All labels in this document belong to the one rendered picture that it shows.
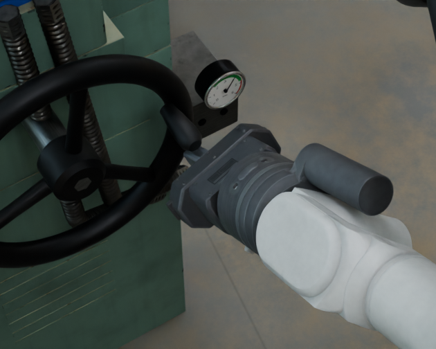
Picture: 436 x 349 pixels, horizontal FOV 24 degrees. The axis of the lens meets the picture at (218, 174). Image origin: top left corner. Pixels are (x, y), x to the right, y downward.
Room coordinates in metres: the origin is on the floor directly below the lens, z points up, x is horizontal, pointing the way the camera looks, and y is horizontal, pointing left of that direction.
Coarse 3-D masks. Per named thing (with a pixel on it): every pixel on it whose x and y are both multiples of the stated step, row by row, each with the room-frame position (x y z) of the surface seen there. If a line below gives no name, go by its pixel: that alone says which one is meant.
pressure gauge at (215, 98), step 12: (228, 60) 0.88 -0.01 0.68; (204, 72) 0.86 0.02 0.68; (216, 72) 0.85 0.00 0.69; (228, 72) 0.85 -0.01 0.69; (240, 72) 0.86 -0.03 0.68; (204, 84) 0.84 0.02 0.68; (216, 84) 0.84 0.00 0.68; (228, 84) 0.85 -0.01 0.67; (240, 84) 0.86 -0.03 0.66; (204, 96) 0.83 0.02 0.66; (216, 96) 0.84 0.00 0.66; (228, 96) 0.85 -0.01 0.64; (216, 108) 0.84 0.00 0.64
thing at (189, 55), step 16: (192, 32) 0.99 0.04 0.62; (176, 48) 0.96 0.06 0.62; (192, 48) 0.96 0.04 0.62; (176, 64) 0.93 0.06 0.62; (192, 64) 0.93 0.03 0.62; (208, 64) 0.93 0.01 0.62; (192, 80) 0.90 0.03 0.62; (192, 96) 0.87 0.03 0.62; (208, 112) 0.87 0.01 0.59; (224, 112) 0.88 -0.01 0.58; (208, 128) 0.87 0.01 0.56
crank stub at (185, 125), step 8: (168, 104) 0.66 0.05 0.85; (160, 112) 0.66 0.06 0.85; (168, 112) 0.65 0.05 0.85; (176, 112) 0.65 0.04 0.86; (168, 120) 0.64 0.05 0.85; (176, 120) 0.64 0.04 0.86; (184, 120) 0.64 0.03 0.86; (168, 128) 0.64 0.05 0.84; (176, 128) 0.63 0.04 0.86; (184, 128) 0.63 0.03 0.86; (192, 128) 0.63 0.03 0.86; (176, 136) 0.62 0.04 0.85; (184, 136) 0.62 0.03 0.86; (192, 136) 0.62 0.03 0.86; (200, 136) 0.62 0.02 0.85; (184, 144) 0.61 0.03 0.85; (192, 144) 0.61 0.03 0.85; (200, 144) 0.62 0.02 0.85
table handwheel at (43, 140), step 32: (64, 64) 0.63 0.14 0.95; (96, 64) 0.63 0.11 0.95; (128, 64) 0.65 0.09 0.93; (160, 64) 0.67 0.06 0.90; (32, 96) 0.59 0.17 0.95; (160, 96) 0.67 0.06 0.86; (0, 128) 0.57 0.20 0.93; (32, 128) 0.66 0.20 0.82; (64, 128) 0.66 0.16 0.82; (64, 160) 0.60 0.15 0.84; (96, 160) 0.61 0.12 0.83; (160, 160) 0.67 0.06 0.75; (32, 192) 0.59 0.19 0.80; (64, 192) 0.58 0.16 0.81; (128, 192) 0.65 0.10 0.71; (160, 192) 0.65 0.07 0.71; (0, 224) 0.56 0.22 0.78; (96, 224) 0.62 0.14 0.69; (0, 256) 0.55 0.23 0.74; (32, 256) 0.57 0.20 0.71; (64, 256) 0.59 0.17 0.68
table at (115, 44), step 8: (104, 16) 0.77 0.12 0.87; (112, 24) 0.76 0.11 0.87; (112, 32) 0.75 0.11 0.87; (112, 40) 0.74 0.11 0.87; (120, 40) 0.74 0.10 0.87; (96, 48) 0.73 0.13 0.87; (104, 48) 0.73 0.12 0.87; (112, 48) 0.73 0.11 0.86; (120, 48) 0.74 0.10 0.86; (80, 56) 0.72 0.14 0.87; (88, 56) 0.72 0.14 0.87; (8, 88) 0.67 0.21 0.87; (0, 96) 0.67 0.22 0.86
